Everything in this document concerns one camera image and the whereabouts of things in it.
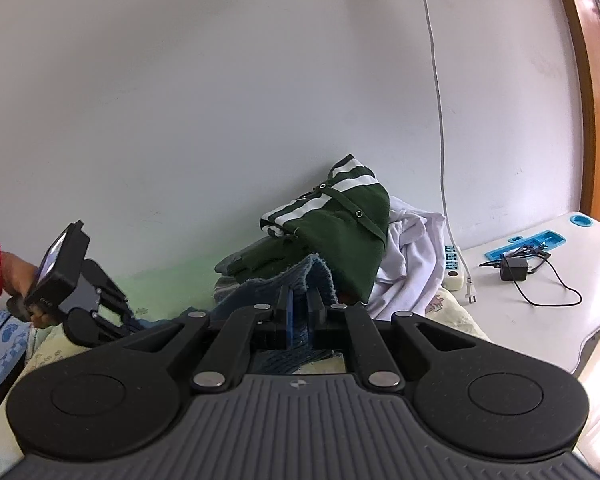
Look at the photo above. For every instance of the white desk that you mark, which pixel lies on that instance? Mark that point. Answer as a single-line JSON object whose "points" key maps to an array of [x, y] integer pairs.
{"points": [[530, 320]]}

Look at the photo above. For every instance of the wooden door frame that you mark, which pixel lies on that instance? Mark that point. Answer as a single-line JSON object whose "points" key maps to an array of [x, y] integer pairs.
{"points": [[595, 85]]}

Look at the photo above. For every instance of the blue round dish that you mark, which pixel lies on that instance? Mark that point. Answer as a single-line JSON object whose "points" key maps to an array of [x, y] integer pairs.
{"points": [[580, 220]]}

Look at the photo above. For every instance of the grey striped knit sweater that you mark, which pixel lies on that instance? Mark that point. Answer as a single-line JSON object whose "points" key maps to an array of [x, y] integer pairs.
{"points": [[225, 287]]}

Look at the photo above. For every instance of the blue fleece garment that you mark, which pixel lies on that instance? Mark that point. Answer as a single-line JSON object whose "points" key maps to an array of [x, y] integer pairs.
{"points": [[260, 290]]}

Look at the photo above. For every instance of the white plug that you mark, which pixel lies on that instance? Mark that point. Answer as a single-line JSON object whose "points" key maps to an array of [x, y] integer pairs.
{"points": [[471, 294]]}

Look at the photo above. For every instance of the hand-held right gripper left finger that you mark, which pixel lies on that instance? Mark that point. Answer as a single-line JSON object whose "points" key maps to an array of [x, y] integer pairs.
{"points": [[290, 320]]}

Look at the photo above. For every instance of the black power adapter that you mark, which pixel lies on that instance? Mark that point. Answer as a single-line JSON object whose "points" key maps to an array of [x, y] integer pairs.
{"points": [[512, 270]]}

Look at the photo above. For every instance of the person's left hand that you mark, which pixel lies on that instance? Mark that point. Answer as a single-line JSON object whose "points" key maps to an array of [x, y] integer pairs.
{"points": [[20, 280]]}

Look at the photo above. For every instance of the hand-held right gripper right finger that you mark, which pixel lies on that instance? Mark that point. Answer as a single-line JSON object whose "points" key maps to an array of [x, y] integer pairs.
{"points": [[314, 317]]}

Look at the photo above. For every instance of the white power strip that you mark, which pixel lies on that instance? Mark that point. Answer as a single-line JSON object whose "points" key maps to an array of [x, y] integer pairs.
{"points": [[452, 265]]}

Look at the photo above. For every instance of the yellow green printed bedsheet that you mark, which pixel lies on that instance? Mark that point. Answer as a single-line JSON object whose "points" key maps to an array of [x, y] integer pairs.
{"points": [[445, 320]]}

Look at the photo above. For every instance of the blue white patterned cloth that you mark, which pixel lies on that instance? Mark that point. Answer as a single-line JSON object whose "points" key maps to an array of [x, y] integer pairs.
{"points": [[0, 360]]}

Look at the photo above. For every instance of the blue plastic tray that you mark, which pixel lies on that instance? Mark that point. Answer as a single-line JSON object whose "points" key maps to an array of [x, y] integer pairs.
{"points": [[525, 246]]}

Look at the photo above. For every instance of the white shirt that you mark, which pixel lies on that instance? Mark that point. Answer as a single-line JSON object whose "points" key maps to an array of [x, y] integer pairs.
{"points": [[415, 260]]}

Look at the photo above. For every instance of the green jacket white stripes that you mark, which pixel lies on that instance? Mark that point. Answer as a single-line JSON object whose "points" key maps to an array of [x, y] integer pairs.
{"points": [[350, 220]]}

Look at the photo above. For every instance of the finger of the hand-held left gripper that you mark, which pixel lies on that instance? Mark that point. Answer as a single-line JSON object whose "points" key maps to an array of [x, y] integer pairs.
{"points": [[112, 296], [115, 327]]}

